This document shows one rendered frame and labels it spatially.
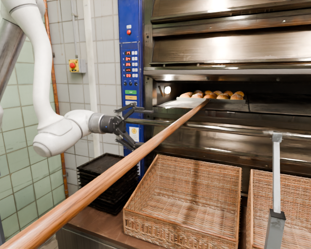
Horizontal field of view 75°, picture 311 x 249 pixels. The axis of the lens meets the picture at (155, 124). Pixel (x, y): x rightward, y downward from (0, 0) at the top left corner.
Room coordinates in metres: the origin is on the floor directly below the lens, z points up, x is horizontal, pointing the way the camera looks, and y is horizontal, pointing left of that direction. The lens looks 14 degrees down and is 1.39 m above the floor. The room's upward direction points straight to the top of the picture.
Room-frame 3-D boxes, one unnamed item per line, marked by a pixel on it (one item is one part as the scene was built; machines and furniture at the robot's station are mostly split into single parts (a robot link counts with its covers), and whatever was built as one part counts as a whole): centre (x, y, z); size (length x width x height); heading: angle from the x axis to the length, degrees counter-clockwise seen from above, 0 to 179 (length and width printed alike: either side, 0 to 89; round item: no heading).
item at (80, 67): (1.58, 0.59, 1.46); 0.10 x 0.07 x 0.10; 67
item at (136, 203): (1.01, -0.18, 0.72); 0.56 x 0.49 x 0.28; 67
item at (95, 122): (0.85, 0.24, 1.19); 0.09 x 0.06 x 0.09; 157
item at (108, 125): (0.83, 0.17, 1.19); 0.09 x 0.07 x 0.08; 67
